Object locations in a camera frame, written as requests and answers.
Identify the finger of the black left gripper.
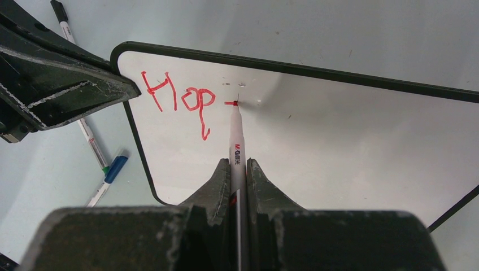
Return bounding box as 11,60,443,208
1,26,140,143
1,0,112,71

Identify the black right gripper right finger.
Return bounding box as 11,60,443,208
247,159,446,270

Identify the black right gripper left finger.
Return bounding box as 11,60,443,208
19,159,230,270

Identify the red whiteboard marker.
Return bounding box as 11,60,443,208
229,100,250,270

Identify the white whiteboard black frame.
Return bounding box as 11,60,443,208
110,42,478,230

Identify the black whiteboard marker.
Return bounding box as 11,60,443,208
50,0,76,44

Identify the green whiteboard marker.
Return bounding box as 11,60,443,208
78,118,110,176

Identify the blue whiteboard marker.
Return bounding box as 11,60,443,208
86,154,129,207

